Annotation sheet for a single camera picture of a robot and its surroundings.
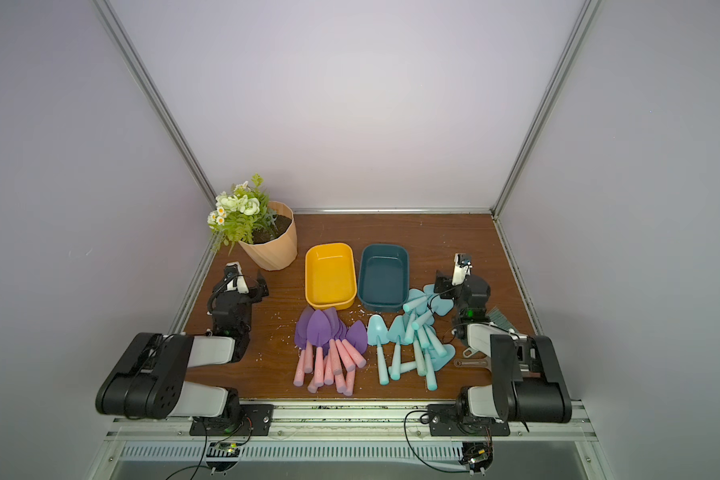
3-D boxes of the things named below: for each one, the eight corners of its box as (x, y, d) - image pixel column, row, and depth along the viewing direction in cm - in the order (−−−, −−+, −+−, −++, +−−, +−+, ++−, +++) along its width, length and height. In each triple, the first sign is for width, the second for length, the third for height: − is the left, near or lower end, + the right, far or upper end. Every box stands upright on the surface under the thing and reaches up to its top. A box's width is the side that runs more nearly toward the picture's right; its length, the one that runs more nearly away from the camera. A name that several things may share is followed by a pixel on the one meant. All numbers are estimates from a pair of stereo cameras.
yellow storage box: (299, 313, 94) (295, 304, 89) (309, 254, 110) (306, 243, 105) (354, 313, 94) (353, 303, 89) (357, 254, 109) (356, 243, 105)
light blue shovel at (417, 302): (403, 314, 92) (404, 308, 89) (402, 294, 96) (402, 288, 93) (426, 314, 92) (428, 308, 89) (424, 294, 96) (425, 288, 93)
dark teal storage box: (357, 312, 94) (356, 302, 89) (359, 255, 109) (358, 244, 104) (412, 312, 94) (414, 302, 88) (406, 255, 108) (408, 244, 103)
